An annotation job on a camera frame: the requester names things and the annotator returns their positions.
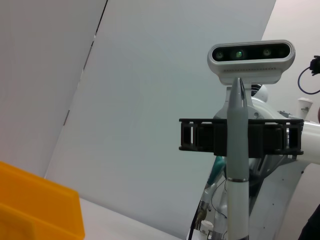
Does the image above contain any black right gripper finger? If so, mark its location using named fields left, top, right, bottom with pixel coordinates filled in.
left=247, top=118, right=305, bottom=159
left=178, top=118, right=229, bottom=158

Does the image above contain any grey clear pen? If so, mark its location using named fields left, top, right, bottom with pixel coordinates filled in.
left=224, top=76, right=251, bottom=240

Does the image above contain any white paper cup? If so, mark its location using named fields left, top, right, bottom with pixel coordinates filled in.
left=297, top=97, right=314, bottom=121
left=201, top=220, right=215, bottom=237

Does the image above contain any white background humanoid robot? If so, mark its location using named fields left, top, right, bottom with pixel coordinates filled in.
left=194, top=84, right=270, bottom=240

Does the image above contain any yellow plastic bin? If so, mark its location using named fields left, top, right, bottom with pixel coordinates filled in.
left=0, top=161, right=86, bottom=240

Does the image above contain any blue cable loop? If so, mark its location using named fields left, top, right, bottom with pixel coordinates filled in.
left=297, top=56, right=320, bottom=96

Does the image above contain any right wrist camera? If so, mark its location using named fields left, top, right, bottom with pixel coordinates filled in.
left=206, top=39, right=296, bottom=86

